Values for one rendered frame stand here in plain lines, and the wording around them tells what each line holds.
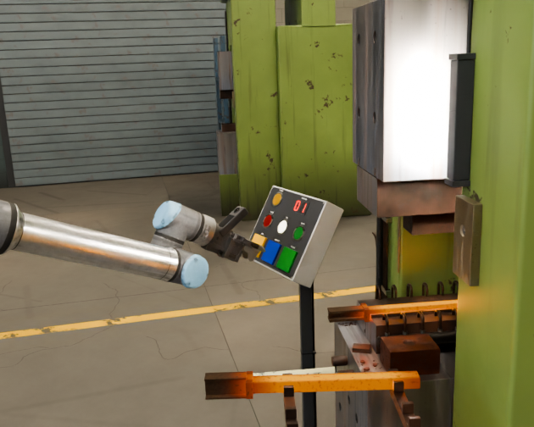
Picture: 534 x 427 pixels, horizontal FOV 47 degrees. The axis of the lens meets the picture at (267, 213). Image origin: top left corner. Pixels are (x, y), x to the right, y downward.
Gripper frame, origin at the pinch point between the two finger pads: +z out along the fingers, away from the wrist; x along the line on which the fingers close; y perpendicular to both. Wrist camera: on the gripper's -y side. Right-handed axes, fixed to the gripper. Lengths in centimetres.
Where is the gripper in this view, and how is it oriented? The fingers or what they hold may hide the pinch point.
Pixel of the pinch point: (262, 247)
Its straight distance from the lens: 194.0
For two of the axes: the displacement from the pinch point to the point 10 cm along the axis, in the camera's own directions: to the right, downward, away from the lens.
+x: 5.1, 1.9, -8.4
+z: 7.6, 3.5, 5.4
